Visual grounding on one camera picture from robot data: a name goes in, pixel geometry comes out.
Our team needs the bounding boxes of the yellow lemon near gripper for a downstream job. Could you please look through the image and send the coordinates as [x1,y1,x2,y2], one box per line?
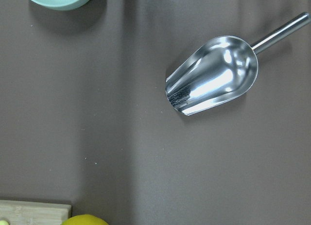
[61,214,108,225]

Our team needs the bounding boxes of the stainless steel scoop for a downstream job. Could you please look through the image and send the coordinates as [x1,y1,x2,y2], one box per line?
[165,12,311,116]

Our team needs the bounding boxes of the wooden cutting board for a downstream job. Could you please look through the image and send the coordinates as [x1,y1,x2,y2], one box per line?
[0,200,72,225]

